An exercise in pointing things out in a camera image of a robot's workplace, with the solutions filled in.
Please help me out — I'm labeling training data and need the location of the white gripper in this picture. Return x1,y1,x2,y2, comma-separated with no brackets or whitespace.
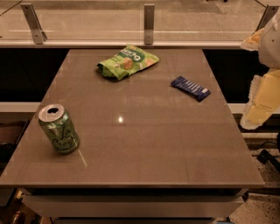
240,9,280,130

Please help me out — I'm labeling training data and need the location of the green rice chip bag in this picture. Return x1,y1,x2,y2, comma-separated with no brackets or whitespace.
97,45,159,81

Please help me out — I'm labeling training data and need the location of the green soda can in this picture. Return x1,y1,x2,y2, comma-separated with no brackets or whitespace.
38,104,80,154

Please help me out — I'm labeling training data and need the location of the blue snack bar wrapper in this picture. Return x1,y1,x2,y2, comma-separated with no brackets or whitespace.
171,76,211,102

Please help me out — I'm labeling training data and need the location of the glass railing panel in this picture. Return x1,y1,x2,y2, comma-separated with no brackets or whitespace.
0,0,280,41

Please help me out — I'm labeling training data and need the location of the right metal railing bracket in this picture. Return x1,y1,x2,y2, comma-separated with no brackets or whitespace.
256,5,279,31

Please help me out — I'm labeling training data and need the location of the metal railing bracket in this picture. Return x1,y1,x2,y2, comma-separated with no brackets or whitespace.
256,5,279,31
143,3,155,45
20,3,47,45

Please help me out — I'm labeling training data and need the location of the black cable on floor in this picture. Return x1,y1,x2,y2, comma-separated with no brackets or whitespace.
251,141,280,173

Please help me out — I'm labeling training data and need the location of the middle metal railing bracket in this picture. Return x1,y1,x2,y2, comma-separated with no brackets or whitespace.
143,3,155,45

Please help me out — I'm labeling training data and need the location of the left metal railing bracket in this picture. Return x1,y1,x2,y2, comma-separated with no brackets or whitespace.
20,3,47,45

